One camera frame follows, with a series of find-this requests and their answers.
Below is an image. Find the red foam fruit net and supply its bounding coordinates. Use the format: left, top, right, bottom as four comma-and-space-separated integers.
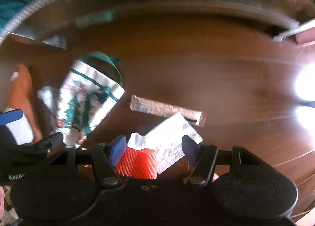
115, 147, 158, 179

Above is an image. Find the dark bench frame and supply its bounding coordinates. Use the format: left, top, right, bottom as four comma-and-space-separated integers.
8, 0, 299, 49

